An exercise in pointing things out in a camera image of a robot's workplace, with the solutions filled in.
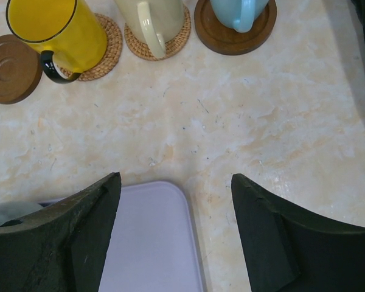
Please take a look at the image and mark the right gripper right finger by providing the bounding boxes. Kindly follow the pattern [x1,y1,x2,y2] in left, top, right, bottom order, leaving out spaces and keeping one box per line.
[231,174,365,291]

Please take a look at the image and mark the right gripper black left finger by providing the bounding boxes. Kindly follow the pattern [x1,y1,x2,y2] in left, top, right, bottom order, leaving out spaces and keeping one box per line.
[0,173,122,291]

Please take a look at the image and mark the woven rattan coaster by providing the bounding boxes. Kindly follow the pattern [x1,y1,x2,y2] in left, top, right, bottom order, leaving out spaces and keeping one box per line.
[50,6,122,83]
[124,4,191,61]

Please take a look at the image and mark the yellow mug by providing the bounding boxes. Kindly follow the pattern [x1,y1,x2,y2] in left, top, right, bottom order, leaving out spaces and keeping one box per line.
[5,0,108,84]

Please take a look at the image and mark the dark brown wooden coaster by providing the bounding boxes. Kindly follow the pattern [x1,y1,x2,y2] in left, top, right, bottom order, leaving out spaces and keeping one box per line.
[194,0,277,55]

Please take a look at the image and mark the white light-blue mug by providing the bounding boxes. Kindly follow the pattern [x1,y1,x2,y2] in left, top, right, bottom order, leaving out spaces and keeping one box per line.
[210,0,269,33]

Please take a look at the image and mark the cream mug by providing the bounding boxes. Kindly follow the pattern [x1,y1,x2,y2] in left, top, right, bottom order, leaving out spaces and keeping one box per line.
[115,0,185,59]

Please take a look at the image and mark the lavender plastic tray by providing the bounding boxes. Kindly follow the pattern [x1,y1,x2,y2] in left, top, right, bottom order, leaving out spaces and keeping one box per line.
[38,181,205,292]

